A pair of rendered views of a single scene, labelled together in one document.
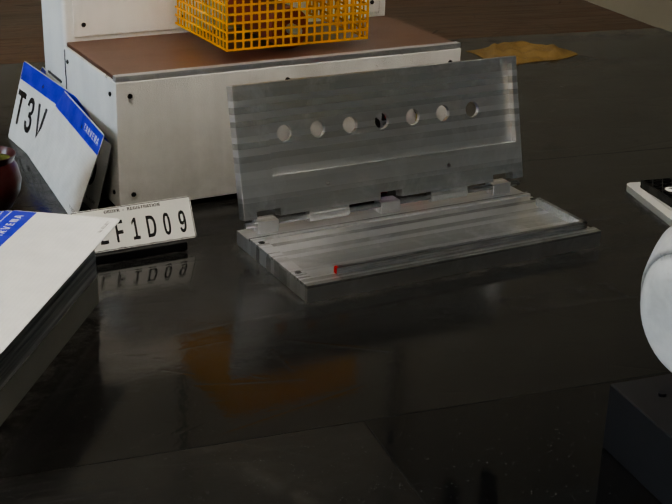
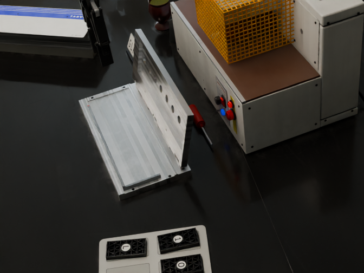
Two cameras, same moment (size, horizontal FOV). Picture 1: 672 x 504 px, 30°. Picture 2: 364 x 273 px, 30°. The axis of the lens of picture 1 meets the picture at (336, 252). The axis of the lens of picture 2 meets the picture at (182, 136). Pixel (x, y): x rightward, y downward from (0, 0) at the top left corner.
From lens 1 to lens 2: 2.65 m
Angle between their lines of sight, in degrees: 85
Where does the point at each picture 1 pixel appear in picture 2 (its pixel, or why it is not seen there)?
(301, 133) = (147, 66)
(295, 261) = (104, 97)
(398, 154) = (162, 107)
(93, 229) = (74, 33)
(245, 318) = (72, 91)
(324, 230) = (136, 104)
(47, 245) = (63, 26)
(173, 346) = (55, 77)
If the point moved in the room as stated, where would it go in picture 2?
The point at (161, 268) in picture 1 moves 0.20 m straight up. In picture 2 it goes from (121, 69) to (109, 18)
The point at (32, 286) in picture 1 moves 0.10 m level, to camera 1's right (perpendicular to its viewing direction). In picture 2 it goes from (31, 29) to (23, 46)
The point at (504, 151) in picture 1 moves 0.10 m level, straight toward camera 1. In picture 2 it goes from (178, 149) to (143, 144)
